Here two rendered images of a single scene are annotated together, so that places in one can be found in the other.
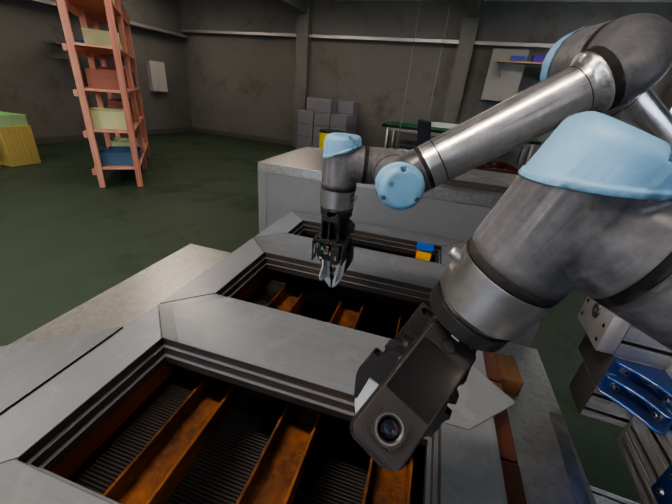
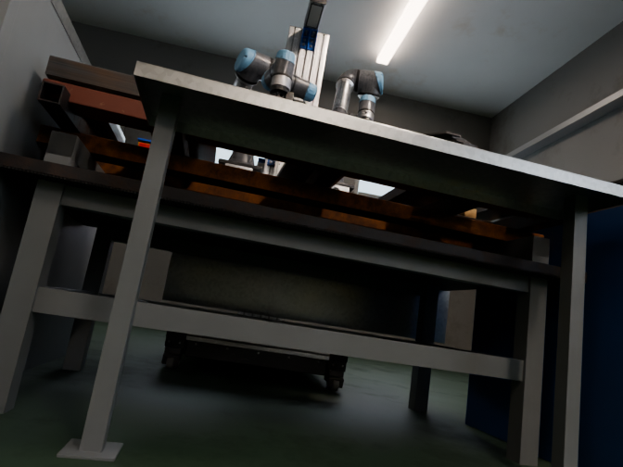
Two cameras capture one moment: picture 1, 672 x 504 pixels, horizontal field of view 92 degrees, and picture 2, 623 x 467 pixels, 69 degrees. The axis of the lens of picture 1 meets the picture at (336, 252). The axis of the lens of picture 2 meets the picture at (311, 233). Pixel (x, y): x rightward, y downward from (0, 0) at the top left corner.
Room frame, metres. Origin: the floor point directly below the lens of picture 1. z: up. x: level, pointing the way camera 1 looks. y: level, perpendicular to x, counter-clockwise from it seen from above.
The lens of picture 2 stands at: (1.20, 1.49, 0.31)
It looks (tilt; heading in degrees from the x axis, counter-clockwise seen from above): 11 degrees up; 244
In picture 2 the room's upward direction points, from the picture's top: 9 degrees clockwise
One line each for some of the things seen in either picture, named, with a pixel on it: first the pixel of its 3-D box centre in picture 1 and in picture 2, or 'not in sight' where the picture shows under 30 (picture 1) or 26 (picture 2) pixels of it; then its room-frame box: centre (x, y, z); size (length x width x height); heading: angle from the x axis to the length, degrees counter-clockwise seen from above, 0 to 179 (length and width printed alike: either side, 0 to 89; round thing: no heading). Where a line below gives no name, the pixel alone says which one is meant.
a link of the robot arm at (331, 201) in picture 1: (338, 199); (280, 85); (0.69, 0.00, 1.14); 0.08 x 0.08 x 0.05
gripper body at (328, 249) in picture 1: (333, 234); (279, 106); (0.68, 0.01, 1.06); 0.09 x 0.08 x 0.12; 166
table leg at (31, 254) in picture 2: not in sight; (32, 265); (1.30, 0.20, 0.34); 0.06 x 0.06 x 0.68; 76
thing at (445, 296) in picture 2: not in sight; (317, 283); (0.24, -0.32, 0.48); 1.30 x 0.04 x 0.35; 166
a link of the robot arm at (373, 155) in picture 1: (390, 169); (277, 79); (0.67, -0.09, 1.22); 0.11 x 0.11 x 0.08; 0
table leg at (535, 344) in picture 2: not in sight; (528, 345); (-0.06, 0.54, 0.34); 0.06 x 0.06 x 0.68; 76
